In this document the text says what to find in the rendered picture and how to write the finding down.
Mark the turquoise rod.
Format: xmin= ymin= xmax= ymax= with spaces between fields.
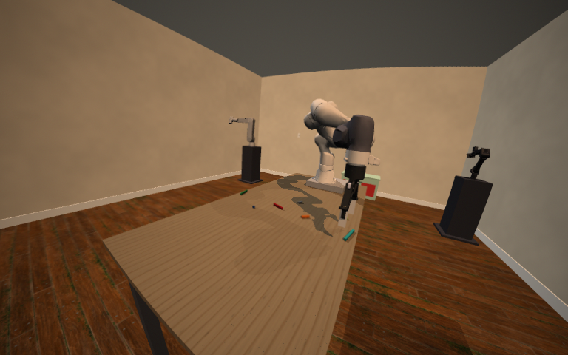
xmin=344 ymin=229 xmax=354 ymax=241

